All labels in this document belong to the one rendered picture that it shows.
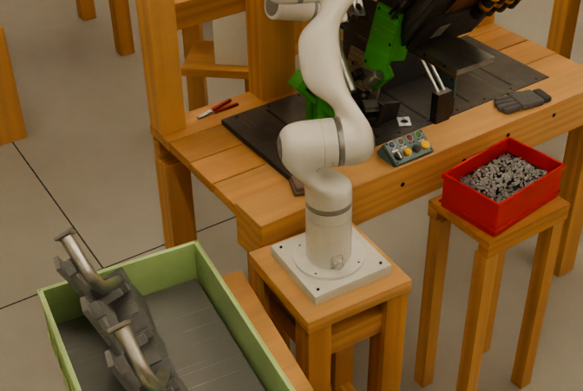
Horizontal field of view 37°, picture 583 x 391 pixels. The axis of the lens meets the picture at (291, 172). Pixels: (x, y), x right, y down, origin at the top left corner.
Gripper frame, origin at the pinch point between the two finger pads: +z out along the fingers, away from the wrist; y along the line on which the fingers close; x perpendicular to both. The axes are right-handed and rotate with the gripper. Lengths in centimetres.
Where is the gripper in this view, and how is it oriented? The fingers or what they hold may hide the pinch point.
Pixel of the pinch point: (351, 9)
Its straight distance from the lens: 274.6
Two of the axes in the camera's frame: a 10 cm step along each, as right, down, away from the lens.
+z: 7.7, -0.7, 6.3
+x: -5.9, 2.8, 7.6
